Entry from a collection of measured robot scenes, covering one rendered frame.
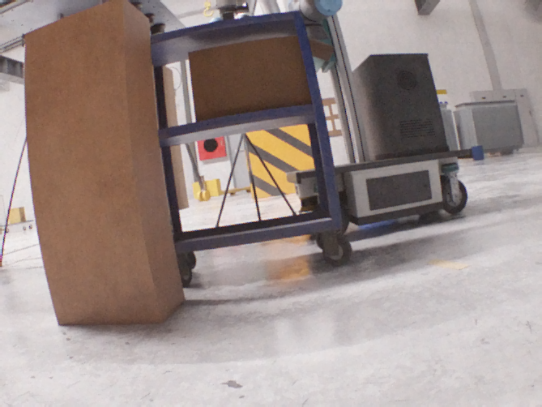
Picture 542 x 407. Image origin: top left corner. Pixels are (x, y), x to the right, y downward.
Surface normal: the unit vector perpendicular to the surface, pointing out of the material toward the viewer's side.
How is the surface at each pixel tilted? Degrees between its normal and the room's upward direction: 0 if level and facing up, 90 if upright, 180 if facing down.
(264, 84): 90
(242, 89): 90
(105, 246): 90
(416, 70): 90
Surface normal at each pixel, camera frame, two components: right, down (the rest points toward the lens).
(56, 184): -0.09, 0.06
